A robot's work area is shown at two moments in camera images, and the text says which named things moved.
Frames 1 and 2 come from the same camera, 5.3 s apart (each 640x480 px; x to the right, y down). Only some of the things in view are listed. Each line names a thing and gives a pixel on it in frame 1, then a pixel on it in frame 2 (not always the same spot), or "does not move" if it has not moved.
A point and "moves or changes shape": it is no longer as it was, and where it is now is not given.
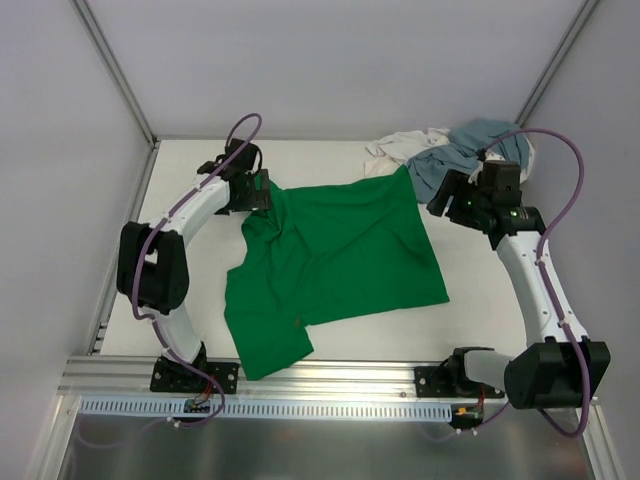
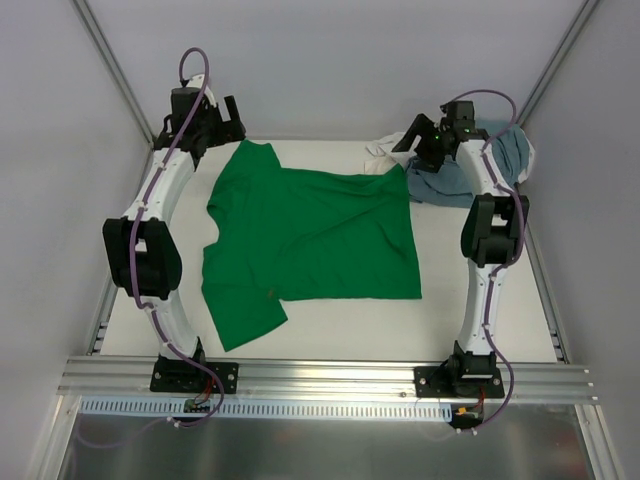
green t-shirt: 325,253 moves or changes shape
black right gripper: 455,198 -> 426,142
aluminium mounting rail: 86,378 does not move
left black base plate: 169,375 does not move
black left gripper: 261,191 -> 220,126
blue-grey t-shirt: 464,153 does not move
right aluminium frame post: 556,60 does not move
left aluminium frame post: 117,68 does not move
